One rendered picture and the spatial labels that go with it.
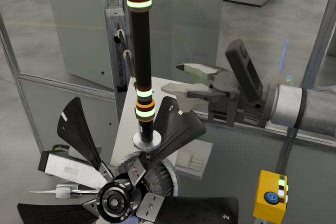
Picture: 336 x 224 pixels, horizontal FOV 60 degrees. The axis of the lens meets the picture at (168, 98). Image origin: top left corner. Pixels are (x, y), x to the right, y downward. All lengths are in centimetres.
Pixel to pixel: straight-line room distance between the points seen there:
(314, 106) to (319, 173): 117
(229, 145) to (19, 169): 191
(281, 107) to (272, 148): 107
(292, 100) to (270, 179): 70
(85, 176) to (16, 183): 169
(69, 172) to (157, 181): 35
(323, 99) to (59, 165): 94
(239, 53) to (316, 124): 18
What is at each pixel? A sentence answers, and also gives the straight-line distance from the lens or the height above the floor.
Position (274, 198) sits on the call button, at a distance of 115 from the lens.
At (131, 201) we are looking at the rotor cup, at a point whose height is 124.
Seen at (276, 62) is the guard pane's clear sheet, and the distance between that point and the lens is 134.
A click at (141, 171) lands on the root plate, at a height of 127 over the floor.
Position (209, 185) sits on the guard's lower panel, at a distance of 192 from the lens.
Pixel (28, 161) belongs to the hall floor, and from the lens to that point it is 294.
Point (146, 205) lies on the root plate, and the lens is 95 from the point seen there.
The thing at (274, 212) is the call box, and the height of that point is 105.
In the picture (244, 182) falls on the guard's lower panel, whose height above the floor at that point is 58.
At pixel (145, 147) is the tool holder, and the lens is 71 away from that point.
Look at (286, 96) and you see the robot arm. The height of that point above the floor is 167.
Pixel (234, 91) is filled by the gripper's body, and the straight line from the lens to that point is 55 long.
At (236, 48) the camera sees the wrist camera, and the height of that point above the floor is 175.
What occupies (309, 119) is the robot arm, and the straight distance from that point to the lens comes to 56.
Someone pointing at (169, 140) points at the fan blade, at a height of 136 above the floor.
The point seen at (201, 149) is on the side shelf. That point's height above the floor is 86.
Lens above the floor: 197
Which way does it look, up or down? 35 degrees down
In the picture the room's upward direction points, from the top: straight up
